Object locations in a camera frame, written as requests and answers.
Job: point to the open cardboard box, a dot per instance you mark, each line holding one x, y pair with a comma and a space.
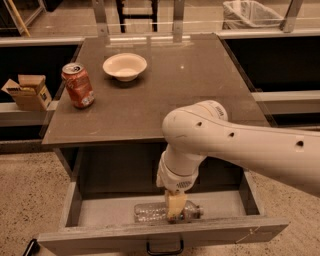
30, 92

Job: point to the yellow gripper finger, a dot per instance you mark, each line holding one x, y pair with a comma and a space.
175, 203

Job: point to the dark chair frame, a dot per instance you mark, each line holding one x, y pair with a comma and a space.
153, 16

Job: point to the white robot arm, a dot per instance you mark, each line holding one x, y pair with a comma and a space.
202, 130

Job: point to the white paper bowl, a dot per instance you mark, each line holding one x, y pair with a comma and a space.
124, 67

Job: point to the black drawer handle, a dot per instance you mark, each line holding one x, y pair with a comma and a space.
174, 252

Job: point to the wooden broom handle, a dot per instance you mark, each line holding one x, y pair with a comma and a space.
19, 18

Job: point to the grey open drawer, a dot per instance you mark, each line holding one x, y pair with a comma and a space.
92, 224

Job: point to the red soda can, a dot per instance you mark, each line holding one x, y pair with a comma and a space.
78, 85

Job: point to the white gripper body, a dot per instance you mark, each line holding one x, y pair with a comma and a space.
173, 181

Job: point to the clear plastic water bottle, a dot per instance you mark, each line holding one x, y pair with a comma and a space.
157, 212

